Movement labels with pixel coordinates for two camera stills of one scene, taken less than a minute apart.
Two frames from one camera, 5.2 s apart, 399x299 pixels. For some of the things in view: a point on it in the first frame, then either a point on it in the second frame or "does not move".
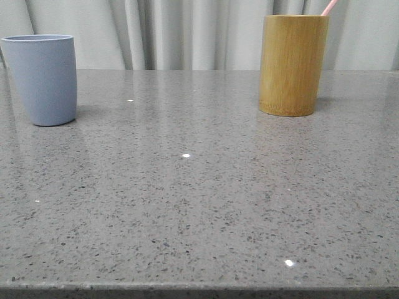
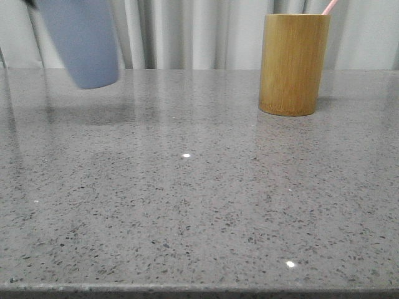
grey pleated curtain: x=202 y=35 does not move
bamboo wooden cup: x=293 y=53 does not move
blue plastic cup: x=45 y=68 to x=85 y=34
